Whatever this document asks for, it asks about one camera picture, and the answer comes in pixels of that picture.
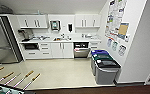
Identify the white upper kitchen cabinet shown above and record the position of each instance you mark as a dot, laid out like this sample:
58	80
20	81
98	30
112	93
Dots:
32	21
87	20

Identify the grey bin with blue lid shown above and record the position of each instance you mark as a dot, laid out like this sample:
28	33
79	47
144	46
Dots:
98	52

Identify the stainless steel dishwasher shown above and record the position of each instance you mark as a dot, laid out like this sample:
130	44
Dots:
81	50

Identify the brown paper wall notice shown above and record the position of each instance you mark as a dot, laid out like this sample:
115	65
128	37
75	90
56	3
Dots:
123	30

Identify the stainless steel refrigerator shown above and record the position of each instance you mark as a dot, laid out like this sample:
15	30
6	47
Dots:
4	40

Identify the grey paper towel dispenser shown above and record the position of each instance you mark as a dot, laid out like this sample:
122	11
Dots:
55	25

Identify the large colourful wall poster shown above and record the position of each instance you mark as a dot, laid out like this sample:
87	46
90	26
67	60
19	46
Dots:
114	16

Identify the stainless steel sink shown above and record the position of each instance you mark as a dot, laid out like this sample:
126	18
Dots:
62	39

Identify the grey bin with black lid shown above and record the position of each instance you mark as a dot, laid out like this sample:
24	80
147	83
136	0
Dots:
106	73

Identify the white lower kitchen cabinet unit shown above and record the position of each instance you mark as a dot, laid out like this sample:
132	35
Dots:
57	50

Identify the black coffee machine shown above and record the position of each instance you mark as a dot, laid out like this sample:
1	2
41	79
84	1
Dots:
25	35

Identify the chrome faucet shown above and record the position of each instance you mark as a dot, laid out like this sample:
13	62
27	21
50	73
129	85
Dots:
62	35

